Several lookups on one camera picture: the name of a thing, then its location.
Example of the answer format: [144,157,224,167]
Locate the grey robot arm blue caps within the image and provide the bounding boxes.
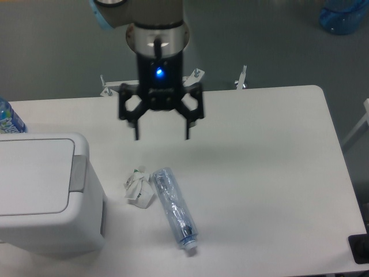
[89,1,205,139]

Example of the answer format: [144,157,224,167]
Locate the blue labelled water bottle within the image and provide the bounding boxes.
[1,98,28,134]

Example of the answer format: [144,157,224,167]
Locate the crumpled white paper wrapper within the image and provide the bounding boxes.
[124,166,155,209]

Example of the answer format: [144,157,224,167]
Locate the white pedestal base frame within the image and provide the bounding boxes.
[100,65,248,97]

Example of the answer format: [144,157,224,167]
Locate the white frame at right edge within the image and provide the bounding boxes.
[341,99,368,153]

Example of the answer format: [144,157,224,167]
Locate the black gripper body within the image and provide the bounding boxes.
[135,52,185,111]

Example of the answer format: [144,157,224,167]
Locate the clear empty plastic bottle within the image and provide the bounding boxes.
[152,167,198,252]

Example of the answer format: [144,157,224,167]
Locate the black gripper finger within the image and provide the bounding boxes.
[175,83,205,140]
[118,83,150,140]

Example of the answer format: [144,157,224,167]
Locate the large blue water jug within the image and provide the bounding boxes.
[318,1,368,35]

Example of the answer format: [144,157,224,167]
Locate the white trash can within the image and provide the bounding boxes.
[1,133,107,253]

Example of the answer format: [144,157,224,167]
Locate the black device at table edge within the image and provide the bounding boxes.
[348,234,368,264]

